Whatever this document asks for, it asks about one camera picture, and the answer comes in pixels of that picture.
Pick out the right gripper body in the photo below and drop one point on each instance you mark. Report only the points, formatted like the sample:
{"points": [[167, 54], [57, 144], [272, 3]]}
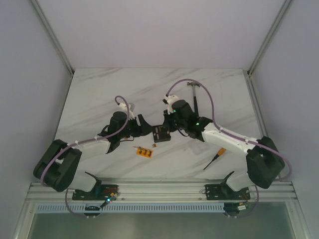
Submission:
{"points": [[172, 121]]}

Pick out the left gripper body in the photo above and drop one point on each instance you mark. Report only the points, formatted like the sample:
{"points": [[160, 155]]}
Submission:
{"points": [[138, 127]]}

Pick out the black fuse box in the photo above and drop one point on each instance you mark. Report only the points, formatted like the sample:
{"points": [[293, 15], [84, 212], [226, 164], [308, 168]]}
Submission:
{"points": [[160, 134]]}

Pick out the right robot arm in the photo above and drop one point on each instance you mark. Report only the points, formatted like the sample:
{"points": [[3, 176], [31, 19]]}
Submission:
{"points": [[263, 162]]}

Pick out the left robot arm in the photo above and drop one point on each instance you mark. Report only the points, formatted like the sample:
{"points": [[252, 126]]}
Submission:
{"points": [[58, 167]]}

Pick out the claw hammer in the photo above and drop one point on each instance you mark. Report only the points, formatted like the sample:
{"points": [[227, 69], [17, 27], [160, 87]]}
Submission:
{"points": [[194, 87]]}

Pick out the orange terminal block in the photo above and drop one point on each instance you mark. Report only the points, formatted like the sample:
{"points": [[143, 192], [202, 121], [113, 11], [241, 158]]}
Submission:
{"points": [[143, 152]]}

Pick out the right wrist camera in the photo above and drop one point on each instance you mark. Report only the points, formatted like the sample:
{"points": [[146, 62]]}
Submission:
{"points": [[169, 100]]}

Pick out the orange handled screwdriver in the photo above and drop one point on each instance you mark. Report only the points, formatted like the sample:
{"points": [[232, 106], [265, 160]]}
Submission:
{"points": [[218, 154]]}

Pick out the aluminium rail frame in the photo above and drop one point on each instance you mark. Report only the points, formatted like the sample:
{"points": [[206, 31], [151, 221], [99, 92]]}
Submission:
{"points": [[186, 190]]}

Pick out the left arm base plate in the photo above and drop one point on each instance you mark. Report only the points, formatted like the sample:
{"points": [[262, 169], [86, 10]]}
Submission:
{"points": [[103, 193]]}

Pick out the white cable duct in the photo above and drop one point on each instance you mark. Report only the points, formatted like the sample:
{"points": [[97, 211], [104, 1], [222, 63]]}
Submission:
{"points": [[44, 208]]}

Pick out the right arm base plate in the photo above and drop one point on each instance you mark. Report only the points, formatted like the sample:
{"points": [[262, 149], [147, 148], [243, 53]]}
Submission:
{"points": [[220, 192]]}

